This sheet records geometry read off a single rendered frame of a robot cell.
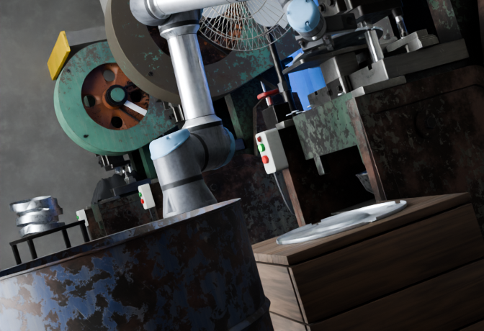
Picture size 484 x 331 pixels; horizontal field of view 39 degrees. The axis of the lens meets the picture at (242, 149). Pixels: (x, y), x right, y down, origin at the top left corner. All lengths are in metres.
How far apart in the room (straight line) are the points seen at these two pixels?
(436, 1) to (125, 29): 1.62
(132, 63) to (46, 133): 5.31
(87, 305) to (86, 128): 4.11
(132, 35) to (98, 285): 2.54
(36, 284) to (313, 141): 1.40
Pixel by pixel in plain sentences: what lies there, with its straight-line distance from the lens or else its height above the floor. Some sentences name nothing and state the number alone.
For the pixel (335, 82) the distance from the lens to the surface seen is 2.07.
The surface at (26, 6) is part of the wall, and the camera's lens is 8.92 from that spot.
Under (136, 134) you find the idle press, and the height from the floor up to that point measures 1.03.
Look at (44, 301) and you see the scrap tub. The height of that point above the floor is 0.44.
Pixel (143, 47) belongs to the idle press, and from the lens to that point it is 3.32.
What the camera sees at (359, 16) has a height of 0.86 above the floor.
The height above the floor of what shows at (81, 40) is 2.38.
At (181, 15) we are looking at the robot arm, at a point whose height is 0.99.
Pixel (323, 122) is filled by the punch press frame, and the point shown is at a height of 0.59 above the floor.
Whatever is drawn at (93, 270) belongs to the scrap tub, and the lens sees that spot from 0.85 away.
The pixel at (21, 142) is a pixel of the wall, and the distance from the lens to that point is 8.49.
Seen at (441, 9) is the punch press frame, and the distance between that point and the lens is 2.19.
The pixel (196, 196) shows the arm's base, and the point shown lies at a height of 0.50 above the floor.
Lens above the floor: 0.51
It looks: 2 degrees up
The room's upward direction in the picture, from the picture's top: 17 degrees counter-clockwise
